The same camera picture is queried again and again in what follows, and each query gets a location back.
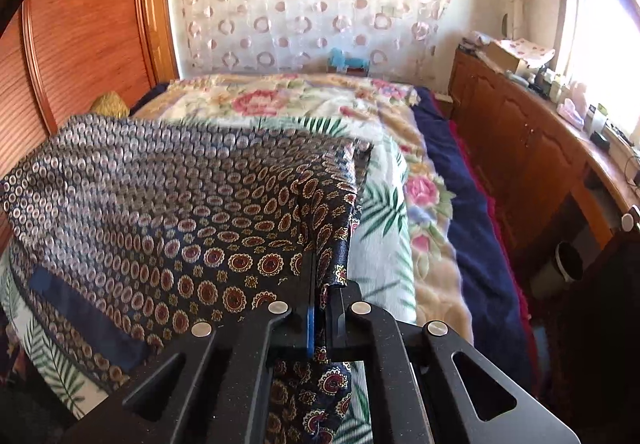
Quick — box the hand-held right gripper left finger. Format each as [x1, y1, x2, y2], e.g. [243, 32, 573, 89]
[60, 301, 317, 444]

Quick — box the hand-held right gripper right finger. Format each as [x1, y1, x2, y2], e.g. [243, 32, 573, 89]
[325, 281, 581, 444]

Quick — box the navy patterned silky garment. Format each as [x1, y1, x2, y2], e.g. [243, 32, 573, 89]
[0, 114, 376, 444]

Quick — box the leaf print bed sheet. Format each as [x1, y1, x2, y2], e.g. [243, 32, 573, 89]
[0, 117, 418, 444]

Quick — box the navy blue blanket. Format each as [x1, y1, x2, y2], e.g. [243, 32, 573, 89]
[432, 92, 543, 397]
[130, 83, 533, 395]

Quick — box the floral plush blanket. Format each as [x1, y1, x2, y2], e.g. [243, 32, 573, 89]
[132, 74, 476, 340]

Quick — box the white waste bin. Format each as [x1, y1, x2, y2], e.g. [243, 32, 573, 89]
[530, 240, 584, 297]

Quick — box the dark chair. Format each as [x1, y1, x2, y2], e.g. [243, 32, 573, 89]
[560, 224, 640, 430]

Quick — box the blue plastic toy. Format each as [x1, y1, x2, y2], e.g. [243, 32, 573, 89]
[326, 47, 371, 75]

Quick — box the long wooden cabinet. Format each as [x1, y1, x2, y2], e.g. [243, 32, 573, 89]
[447, 47, 640, 265]

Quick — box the tan textured cushion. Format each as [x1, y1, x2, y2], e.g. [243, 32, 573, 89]
[92, 93, 132, 119]

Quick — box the pink tissue box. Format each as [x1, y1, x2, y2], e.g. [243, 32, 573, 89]
[557, 84, 586, 129]

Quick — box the cardboard box with patterned paper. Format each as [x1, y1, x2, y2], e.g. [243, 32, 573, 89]
[485, 37, 556, 75]

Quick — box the white jar green lid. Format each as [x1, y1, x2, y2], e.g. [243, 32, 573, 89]
[585, 104, 608, 135]

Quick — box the wooden slatted wardrobe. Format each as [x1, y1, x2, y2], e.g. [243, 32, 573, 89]
[0, 0, 181, 245]

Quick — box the wooden framed window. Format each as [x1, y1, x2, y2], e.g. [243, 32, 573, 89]
[555, 0, 640, 145]

